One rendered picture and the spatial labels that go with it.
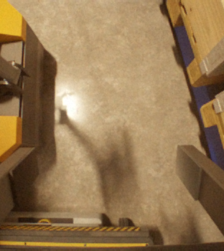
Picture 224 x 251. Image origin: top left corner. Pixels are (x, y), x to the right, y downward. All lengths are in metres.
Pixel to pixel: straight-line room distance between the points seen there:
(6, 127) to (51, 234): 0.48
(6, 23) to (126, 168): 0.98
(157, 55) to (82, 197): 1.00
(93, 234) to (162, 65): 1.01
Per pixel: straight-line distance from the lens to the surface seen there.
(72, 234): 0.82
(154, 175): 1.12
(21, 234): 0.88
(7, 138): 0.90
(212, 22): 0.77
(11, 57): 1.06
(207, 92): 0.96
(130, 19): 1.42
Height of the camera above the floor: 1.09
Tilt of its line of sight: 81 degrees down
